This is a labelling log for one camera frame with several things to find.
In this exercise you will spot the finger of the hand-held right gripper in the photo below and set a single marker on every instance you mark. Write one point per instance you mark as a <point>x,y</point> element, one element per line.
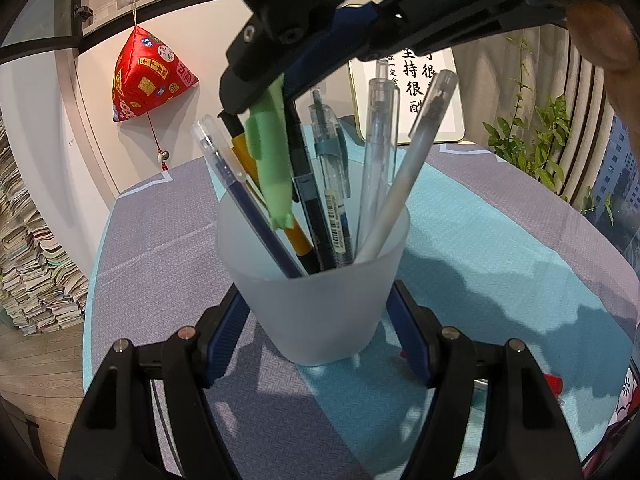
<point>265,45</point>
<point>350,30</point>

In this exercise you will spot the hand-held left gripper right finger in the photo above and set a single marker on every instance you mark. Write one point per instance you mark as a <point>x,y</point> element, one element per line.
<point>410,330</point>

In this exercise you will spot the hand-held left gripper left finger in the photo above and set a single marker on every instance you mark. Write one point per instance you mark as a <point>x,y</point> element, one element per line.
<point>225,330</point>

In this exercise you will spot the frosted plastic cup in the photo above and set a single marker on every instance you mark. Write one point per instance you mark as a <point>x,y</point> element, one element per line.
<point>310,320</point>

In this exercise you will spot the green pen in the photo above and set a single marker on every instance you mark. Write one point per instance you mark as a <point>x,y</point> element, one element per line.
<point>270,160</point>

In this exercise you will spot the tall clear pen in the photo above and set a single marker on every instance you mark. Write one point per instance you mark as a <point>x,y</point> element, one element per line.
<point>375,150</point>

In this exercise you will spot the clear pen with teal grip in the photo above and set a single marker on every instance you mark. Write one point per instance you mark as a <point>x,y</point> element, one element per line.
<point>330,160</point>

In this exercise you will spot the blue pen with clear cap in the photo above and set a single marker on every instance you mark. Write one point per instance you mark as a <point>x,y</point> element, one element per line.
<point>240,185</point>

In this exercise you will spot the black pen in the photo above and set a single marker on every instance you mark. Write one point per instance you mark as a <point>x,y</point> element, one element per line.
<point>312,210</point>

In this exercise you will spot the white pen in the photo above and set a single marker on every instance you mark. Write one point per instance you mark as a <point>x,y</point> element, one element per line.
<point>410,170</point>

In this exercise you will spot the person's right hand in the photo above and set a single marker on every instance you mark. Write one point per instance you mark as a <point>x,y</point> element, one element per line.
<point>600,35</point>

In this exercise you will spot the framed calligraphy sign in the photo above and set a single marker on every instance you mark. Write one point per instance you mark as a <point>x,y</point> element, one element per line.
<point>412,95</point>

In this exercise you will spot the red pyramid hanging ornament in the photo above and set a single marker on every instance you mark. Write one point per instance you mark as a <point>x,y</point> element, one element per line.
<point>150,75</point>

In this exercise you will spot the small red object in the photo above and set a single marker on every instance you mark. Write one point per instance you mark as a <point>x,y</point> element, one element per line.
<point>552,384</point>

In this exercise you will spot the green potted plant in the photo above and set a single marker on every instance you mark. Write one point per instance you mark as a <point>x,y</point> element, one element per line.
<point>545,145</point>

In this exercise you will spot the black door hinge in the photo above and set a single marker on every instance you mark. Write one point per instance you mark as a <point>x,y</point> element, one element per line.
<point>83,11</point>

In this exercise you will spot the tall pile of books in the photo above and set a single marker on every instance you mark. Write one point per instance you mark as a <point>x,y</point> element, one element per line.
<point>35,260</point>

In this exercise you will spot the glass cabinet door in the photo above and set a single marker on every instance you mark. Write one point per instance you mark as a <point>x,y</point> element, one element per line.
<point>35,20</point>

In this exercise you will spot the grey wall bookshelf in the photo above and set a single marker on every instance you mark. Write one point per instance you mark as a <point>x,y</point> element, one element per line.
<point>175,0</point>

